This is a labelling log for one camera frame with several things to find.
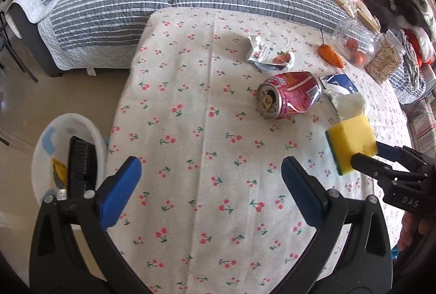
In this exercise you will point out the crumpled white tissue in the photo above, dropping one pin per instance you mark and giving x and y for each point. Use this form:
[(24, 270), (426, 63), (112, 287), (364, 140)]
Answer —
[(351, 103)]

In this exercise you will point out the grey patterned cloth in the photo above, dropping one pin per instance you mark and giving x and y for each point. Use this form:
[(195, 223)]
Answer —
[(414, 72)]

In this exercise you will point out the grey striped quilted blanket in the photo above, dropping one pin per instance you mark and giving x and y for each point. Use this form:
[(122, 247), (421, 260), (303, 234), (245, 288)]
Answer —
[(136, 7)]

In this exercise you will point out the cherry print tablecloth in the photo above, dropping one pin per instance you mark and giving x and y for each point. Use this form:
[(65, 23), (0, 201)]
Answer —
[(211, 178)]

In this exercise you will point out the clear jar with bamboo lid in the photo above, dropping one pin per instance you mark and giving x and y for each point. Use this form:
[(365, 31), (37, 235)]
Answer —
[(364, 33)]

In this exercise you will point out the black grey plush toy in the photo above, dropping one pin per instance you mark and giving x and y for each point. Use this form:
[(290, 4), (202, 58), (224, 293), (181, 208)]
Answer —
[(407, 7)]

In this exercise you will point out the person's right hand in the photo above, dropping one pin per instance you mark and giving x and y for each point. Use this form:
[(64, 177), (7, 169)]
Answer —
[(414, 229)]

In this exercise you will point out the yellow green sponge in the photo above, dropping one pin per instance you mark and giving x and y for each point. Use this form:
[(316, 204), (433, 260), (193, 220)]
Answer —
[(351, 140)]

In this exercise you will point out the white plastic basin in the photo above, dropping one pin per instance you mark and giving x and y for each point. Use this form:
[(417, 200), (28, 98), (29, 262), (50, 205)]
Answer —
[(85, 125)]

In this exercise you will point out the red drink can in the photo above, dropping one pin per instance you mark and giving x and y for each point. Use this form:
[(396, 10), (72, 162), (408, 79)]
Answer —
[(293, 94)]

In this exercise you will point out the orange toy carrot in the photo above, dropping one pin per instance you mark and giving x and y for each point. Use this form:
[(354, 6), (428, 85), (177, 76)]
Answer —
[(330, 53)]

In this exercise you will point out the clear jar with tan sticks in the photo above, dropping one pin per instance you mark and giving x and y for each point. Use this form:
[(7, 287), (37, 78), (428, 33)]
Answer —
[(383, 60)]

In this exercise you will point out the small tangerine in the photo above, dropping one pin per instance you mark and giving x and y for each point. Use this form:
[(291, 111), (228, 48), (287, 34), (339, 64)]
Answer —
[(357, 58), (351, 43)]

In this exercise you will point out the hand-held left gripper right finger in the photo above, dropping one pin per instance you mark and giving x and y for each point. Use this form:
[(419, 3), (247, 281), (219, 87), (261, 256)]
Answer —
[(301, 191)]

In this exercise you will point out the blue white packet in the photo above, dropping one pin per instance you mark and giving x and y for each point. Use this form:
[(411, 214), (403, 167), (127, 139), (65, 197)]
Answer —
[(342, 82)]

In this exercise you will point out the white snack wrapper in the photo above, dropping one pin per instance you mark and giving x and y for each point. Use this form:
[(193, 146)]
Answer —
[(269, 53)]

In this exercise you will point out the yellow snack wrapper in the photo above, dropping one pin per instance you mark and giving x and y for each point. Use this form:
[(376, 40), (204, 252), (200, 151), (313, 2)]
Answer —
[(59, 172)]

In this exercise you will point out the red white plush toy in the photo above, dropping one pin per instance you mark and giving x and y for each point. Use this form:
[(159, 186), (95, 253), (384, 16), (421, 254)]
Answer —
[(422, 45)]

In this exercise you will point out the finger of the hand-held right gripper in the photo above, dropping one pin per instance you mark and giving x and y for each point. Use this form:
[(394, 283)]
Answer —
[(390, 150), (371, 166)]

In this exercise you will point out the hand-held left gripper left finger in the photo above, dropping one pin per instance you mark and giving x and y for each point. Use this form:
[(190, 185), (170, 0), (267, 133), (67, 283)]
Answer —
[(119, 191)]

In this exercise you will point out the cream white bag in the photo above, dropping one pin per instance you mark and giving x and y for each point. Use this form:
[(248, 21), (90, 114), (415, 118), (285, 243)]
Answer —
[(351, 6)]

